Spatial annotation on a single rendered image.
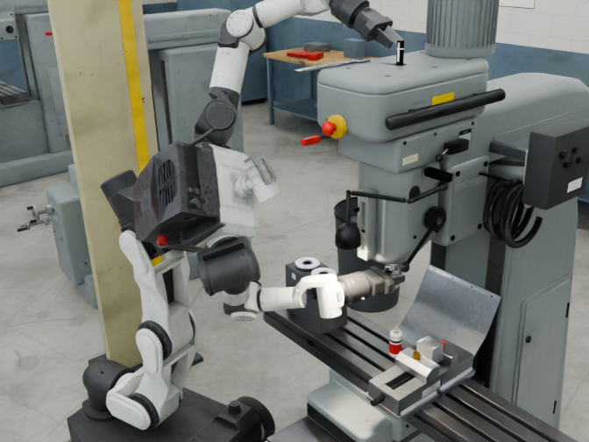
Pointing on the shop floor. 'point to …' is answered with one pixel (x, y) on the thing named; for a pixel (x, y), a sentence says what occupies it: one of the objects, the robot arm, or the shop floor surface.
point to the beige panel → (107, 145)
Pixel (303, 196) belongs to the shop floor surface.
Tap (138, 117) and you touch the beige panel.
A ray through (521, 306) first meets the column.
